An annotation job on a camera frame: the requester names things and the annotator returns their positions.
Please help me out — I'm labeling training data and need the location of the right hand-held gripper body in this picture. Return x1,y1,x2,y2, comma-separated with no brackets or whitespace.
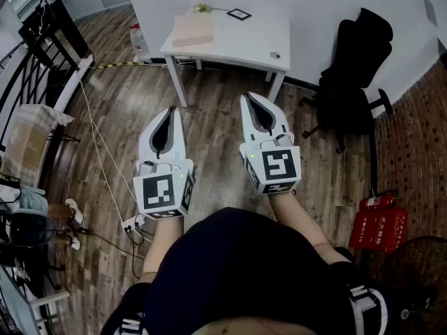
238,133,302,195

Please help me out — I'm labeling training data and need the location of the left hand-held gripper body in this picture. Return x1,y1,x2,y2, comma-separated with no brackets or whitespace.
132,150,196,220

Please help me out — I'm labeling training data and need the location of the pink box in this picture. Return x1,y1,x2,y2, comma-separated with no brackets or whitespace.
171,14,214,48

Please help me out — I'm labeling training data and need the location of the person's left forearm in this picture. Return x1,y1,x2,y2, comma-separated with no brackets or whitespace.
141,216,185,281

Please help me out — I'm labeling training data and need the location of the person's right forearm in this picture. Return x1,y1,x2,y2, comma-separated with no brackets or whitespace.
268,191,345,258

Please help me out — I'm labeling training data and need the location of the white power strip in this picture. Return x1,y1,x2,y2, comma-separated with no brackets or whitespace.
122,214,147,232

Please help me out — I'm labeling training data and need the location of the black office chair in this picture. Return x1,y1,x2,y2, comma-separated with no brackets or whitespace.
298,7,395,188

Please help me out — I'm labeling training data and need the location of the clear plastic water jug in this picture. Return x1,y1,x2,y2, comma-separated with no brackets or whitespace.
129,22,152,64

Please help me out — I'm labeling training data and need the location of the red fire extinguisher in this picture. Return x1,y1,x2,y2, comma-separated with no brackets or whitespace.
358,191,398,211

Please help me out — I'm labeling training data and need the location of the person's black shirt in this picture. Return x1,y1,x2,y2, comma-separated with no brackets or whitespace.
101,207,395,335

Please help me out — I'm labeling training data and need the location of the red fire extinguisher box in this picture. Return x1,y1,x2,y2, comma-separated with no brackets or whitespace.
349,206,409,255

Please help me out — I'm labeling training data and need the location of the cardboard box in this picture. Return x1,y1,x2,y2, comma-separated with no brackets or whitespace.
0,103,75,188

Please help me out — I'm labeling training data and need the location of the artificial flower sprig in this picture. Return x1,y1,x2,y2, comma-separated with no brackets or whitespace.
193,2,231,14

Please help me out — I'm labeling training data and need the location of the grey swivel chair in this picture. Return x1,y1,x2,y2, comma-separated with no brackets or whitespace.
9,211,57,248

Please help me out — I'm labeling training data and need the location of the black metal railing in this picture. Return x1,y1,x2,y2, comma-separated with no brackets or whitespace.
0,0,95,153

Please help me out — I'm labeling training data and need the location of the white cable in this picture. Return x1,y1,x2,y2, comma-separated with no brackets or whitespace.
79,80,154,244

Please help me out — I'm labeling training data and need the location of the black cable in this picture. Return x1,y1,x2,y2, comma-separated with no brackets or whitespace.
79,221,154,279

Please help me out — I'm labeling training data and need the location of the yellow black striped cable cover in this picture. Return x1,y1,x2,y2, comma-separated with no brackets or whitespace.
91,61,165,70

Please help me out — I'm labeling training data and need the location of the black picture frame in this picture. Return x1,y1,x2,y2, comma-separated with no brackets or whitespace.
226,8,252,22

